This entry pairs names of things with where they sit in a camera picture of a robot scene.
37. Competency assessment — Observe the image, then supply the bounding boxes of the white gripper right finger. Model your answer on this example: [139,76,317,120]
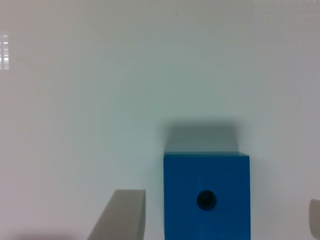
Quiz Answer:
[309,199,320,240]

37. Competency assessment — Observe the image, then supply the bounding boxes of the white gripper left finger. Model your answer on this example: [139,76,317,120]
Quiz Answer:
[87,190,146,240]

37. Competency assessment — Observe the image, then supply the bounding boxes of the blue block with hole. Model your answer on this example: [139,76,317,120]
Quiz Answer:
[163,154,251,240]

